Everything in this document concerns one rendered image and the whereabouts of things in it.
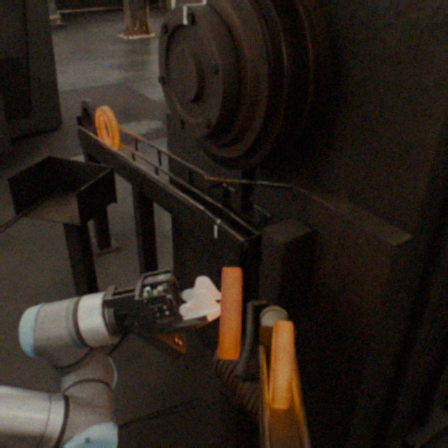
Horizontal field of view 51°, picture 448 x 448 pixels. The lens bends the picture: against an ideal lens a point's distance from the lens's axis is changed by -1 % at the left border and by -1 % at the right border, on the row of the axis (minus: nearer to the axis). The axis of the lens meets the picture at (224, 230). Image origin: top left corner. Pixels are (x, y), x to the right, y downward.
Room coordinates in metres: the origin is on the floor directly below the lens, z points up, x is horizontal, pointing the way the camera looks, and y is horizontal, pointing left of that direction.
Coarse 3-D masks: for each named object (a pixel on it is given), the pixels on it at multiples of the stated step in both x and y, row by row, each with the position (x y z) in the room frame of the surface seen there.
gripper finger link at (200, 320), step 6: (180, 318) 0.60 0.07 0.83; (192, 318) 0.59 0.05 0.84; (198, 318) 0.59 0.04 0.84; (204, 318) 0.59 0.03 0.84; (174, 324) 0.58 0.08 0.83; (180, 324) 0.58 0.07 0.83; (186, 324) 0.58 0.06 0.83; (192, 324) 0.58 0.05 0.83; (198, 324) 0.59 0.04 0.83; (204, 324) 0.59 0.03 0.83; (168, 330) 0.58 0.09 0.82; (174, 330) 0.58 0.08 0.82; (180, 330) 0.58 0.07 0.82; (186, 330) 0.58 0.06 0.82
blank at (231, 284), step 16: (224, 272) 0.63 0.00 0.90; (240, 272) 0.64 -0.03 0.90; (224, 288) 0.60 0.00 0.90; (240, 288) 0.60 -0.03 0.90; (224, 304) 0.57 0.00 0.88; (240, 304) 0.57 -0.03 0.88; (224, 320) 0.56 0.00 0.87; (240, 320) 0.56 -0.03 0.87; (224, 336) 0.55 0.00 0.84; (224, 352) 0.55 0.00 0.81
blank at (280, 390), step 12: (276, 324) 0.64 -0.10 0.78; (288, 324) 0.64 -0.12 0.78; (276, 336) 0.61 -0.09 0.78; (288, 336) 0.61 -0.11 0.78; (276, 348) 0.59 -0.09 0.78; (288, 348) 0.59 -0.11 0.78; (276, 360) 0.57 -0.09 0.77; (288, 360) 0.57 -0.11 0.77; (276, 372) 0.56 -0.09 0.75; (288, 372) 0.56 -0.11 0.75; (276, 384) 0.55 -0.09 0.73; (288, 384) 0.55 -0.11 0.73; (276, 396) 0.54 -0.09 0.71; (288, 396) 0.54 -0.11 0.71
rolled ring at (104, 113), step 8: (96, 112) 1.93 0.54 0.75; (104, 112) 1.85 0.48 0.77; (112, 112) 1.86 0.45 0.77; (96, 120) 1.93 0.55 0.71; (104, 120) 1.94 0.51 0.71; (112, 120) 1.82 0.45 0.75; (104, 128) 1.94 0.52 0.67; (112, 128) 1.81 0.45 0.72; (104, 136) 1.92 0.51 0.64; (112, 136) 1.80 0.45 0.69; (112, 144) 1.81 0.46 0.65
